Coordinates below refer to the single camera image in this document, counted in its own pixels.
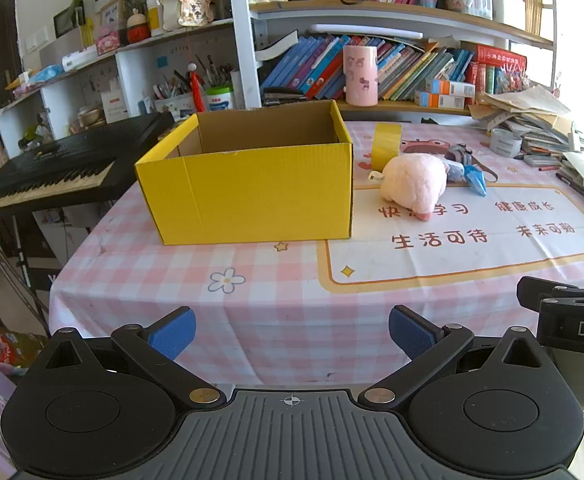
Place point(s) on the black picture frame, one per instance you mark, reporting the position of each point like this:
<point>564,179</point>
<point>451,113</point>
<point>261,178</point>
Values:
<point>68,21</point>

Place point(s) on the white bookshelf frame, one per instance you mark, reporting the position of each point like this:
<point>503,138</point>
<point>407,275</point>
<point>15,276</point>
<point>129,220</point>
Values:
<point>244,50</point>

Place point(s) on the pile of papers and books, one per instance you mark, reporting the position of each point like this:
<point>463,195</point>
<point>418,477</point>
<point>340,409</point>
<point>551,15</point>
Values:
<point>527,110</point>

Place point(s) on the black red bag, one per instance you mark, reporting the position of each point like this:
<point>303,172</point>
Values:
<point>2,342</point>

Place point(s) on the thick white-paged book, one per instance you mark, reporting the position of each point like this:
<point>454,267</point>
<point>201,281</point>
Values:
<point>277,45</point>

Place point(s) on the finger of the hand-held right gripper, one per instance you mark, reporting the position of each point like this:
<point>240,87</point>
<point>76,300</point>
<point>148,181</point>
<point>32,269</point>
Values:
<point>547,287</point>

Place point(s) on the red round jar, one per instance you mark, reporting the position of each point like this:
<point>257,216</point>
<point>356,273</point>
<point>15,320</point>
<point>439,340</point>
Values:
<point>138,30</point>

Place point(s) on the white jar green lid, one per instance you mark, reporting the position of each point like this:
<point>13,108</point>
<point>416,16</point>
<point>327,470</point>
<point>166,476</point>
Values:
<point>220,99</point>

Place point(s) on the white charger cube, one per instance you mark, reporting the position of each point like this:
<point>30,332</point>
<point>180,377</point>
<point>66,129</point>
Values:
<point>375,176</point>

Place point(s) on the row of shelf books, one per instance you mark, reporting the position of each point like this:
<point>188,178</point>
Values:
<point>317,65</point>

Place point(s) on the red hardcover book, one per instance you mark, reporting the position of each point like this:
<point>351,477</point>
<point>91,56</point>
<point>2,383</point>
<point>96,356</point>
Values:
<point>479,80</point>

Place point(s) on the colourful pens packet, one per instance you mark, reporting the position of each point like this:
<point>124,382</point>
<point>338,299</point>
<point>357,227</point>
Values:
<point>512,81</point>

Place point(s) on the red tassel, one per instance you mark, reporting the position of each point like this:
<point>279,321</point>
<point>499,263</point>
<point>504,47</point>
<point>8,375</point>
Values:
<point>197,92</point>

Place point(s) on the yellow cardboard box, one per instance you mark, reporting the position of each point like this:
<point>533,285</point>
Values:
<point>252,195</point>

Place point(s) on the pink printed cylinder container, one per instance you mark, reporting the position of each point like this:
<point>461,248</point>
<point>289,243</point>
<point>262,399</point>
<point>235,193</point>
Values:
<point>360,77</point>

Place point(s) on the grey pencil case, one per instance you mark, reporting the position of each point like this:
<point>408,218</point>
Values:
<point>542,160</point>

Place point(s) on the orange blue white carton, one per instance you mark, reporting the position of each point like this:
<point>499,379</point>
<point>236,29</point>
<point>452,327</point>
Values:
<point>442,100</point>
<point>449,87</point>

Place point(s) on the black keyboard stand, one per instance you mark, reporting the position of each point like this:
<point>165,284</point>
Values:
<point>22,260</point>

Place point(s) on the white light bar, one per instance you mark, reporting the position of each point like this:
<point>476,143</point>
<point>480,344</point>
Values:
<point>367,31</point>

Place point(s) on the black marker pen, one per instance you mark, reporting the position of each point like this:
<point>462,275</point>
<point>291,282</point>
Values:
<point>577,188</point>

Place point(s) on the pink plush toy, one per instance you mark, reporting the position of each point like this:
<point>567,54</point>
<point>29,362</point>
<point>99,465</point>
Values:
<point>412,182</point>

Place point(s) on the white printed tape roll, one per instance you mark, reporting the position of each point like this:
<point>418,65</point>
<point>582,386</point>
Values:
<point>504,146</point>

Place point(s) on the thick red dictionary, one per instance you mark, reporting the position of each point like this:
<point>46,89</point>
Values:
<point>502,57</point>

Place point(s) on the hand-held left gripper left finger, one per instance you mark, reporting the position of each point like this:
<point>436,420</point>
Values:
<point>174,332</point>

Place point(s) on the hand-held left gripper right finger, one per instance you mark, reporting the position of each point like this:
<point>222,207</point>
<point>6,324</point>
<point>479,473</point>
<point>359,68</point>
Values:
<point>412,332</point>

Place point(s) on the yellow tape roll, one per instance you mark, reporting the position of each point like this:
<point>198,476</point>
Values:
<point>386,152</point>

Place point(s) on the black electronic keyboard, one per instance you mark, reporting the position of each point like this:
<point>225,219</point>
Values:
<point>47,165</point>

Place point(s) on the black stapler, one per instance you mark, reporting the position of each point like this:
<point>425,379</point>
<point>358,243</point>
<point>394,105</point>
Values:
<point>284,96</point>

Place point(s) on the pink checkered cloth desktop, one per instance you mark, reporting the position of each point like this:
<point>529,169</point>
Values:
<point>272,285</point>

